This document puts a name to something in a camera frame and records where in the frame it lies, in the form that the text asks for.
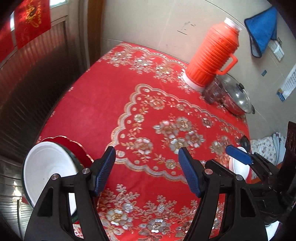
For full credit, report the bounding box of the white wall switch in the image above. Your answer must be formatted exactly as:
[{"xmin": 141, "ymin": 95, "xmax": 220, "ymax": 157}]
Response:
[{"xmin": 268, "ymin": 40, "xmax": 285, "ymax": 62}]

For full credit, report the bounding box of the white foam bowl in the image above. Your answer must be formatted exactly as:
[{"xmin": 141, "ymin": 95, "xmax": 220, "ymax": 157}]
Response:
[
  {"xmin": 226, "ymin": 145, "xmax": 250, "ymax": 181},
  {"xmin": 23, "ymin": 141, "xmax": 80, "ymax": 217}
]

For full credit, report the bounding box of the blue hanging towel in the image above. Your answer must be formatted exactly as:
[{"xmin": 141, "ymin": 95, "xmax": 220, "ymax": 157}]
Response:
[{"xmin": 244, "ymin": 6, "xmax": 278, "ymax": 58}]

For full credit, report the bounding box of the red orange thermos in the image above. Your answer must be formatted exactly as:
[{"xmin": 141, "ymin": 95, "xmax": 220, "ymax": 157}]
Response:
[{"xmin": 182, "ymin": 18, "xmax": 241, "ymax": 91}]

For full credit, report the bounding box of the red gold-rimmed plate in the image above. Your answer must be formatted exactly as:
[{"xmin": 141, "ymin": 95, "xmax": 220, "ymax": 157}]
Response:
[{"xmin": 41, "ymin": 136, "xmax": 94, "ymax": 168}]

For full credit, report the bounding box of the red floral tablecloth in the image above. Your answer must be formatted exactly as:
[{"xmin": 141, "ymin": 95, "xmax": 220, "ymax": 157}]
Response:
[{"xmin": 38, "ymin": 43, "xmax": 249, "ymax": 240}]

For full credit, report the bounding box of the black round lid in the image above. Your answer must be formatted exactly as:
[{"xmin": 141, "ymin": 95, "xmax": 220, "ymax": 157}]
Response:
[{"xmin": 239, "ymin": 135, "xmax": 251, "ymax": 152}]

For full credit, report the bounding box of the steel pot with lid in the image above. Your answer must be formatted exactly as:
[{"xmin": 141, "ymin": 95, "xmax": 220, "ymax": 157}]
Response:
[{"xmin": 216, "ymin": 74, "xmax": 255, "ymax": 116}]

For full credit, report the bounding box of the dark glass cup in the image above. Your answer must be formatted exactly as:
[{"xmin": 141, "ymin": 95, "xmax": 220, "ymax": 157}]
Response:
[{"xmin": 202, "ymin": 77, "xmax": 223, "ymax": 104}]

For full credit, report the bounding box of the red paper banner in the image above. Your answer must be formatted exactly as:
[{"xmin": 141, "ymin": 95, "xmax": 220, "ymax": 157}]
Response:
[{"xmin": 14, "ymin": 0, "xmax": 51, "ymax": 49}]

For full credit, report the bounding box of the wall calendar poster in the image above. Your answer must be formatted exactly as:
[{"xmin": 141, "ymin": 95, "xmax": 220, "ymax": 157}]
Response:
[{"xmin": 276, "ymin": 64, "xmax": 296, "ymax": 102}]

